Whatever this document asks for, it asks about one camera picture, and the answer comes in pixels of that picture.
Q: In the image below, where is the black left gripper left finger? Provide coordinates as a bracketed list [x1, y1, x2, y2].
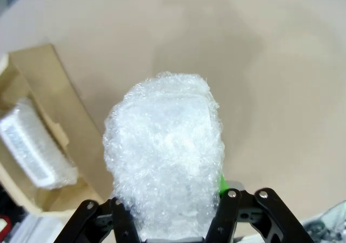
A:
[58, 197, 143, 243]

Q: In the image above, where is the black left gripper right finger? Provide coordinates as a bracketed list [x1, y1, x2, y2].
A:
[205, 172, 316, 243]

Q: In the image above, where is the thick bubble-wrapped clock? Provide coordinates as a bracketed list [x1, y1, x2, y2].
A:
[102, 71, 225, 241]

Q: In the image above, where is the clock with printed label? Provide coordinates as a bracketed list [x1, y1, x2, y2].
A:
[0, 97, 79, 190]

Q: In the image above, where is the open brown cardboard box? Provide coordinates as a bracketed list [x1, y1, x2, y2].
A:
[0, 43, 114, 222]

